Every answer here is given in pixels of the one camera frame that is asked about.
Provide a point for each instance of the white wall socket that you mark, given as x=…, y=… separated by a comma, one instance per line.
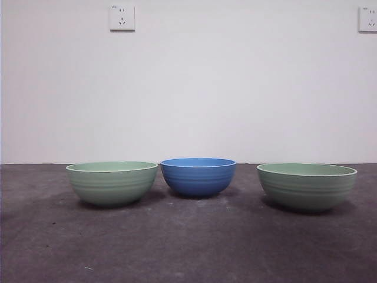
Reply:
x=368, y=19
x=122, y=17

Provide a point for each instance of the green ribbed bowl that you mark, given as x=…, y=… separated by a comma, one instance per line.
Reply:
x=306, y=193
x=112, y=188

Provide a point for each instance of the blue ribbed bowl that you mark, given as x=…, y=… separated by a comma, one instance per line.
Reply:
x=198, y=179

